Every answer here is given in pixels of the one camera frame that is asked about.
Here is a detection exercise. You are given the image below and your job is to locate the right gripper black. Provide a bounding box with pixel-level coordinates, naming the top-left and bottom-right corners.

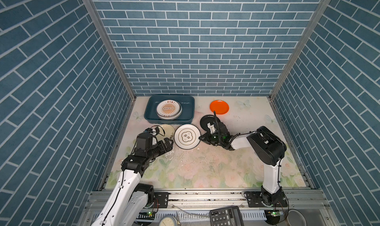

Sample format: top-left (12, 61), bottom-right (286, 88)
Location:
top-left (198, 131), bottom-right (223, 147)

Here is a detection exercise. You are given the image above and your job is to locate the white plate cloud emblem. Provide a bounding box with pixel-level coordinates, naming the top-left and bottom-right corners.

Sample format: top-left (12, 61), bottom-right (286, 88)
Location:
top-left (174, 124), bottom-right (200, 150)

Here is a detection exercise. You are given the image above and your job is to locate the orange small plate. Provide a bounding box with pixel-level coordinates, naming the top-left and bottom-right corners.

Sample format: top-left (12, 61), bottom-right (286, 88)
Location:
top-left (209, 100), bottom-right (230, 115)

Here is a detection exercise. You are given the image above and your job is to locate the white plate orange sunburst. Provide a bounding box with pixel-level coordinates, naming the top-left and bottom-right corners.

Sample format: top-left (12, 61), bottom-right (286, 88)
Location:
top-left (156, 99), bottom-right (182, 119)

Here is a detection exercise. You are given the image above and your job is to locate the green rim plate white lettering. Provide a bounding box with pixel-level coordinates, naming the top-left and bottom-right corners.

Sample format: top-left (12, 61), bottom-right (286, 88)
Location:
top-left (158, 111), bottom-right (182, 120)

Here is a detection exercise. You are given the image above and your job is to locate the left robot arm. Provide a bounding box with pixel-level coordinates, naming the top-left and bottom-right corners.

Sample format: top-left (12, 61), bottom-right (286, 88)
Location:
top-left (92, 132), bottom-right (174, 226)

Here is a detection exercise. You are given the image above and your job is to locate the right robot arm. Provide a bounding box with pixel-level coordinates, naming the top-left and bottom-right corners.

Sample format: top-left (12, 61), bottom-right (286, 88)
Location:
top-left (199, 120), bottom-right (287, 196)

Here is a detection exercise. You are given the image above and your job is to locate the teal plastic bin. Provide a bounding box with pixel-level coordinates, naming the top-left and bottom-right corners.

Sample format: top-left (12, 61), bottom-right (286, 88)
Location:
top-left (144, 95), bottom-right (195, 125)

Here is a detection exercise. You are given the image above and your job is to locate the cream plate black patch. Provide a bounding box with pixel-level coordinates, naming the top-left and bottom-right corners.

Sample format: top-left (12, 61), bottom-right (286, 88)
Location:
top-left (155, 124), bottom-right (175, 141)

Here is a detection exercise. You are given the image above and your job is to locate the black small plate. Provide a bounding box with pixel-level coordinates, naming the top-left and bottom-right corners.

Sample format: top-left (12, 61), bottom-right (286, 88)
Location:
top-left (200, 115), bottom-right (220, 133)

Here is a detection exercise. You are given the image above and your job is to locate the green circuit board left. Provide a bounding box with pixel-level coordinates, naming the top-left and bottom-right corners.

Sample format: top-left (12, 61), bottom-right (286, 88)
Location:
top-left (136, 211), bottom-right (156, 221)

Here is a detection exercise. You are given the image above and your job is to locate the green circuit board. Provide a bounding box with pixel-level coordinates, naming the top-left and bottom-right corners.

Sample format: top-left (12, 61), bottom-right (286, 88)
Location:
top-left (264, 210), bottom-right (281, 226)
top-left (136, 211), bottom-right (156, 221)

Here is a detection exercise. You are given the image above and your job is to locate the round white clock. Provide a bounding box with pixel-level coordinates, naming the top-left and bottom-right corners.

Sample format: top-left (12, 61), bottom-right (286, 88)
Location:
top-left (158, 215), bottom-right (181, 226)

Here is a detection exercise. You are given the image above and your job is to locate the black calculator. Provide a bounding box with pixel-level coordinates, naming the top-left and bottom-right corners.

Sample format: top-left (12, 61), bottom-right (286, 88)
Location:
top-left (209, 206), bottom-right (244, 226)

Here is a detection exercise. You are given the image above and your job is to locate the green circuit board right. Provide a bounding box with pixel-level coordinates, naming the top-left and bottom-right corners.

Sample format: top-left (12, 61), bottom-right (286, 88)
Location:
top-left (264, 210), bottom-right (281, 226)

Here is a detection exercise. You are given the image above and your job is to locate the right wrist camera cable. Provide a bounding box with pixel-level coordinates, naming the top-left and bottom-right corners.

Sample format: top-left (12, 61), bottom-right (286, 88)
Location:
top-left (212, 111), bottom-right (220, 138)

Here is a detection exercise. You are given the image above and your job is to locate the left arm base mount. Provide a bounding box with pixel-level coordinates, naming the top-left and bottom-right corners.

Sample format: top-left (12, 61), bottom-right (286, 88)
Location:
top-left (146, 191), bottom-right (169, 209)

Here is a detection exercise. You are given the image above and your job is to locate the aluminium rail frame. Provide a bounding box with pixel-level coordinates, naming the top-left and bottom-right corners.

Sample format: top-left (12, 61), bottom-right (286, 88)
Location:
top-left (78, 187), bottom-right (338, 226)

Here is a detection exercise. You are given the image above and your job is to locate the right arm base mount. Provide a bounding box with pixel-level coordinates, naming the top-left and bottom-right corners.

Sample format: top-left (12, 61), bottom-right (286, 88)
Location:
top-left (243, 189), bottom-right (289, 208)

